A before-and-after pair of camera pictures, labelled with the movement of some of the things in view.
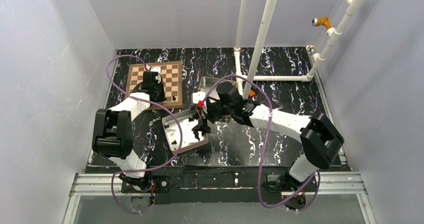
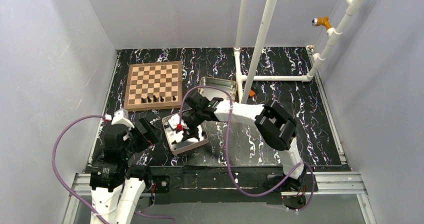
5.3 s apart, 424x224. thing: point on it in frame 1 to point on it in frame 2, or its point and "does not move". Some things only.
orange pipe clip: x=323 y=20 does not move
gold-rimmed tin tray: x=206 y=84 does not move
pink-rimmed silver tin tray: x=189 y=140 does not move
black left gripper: x=159 y=92 to x=145 y=131
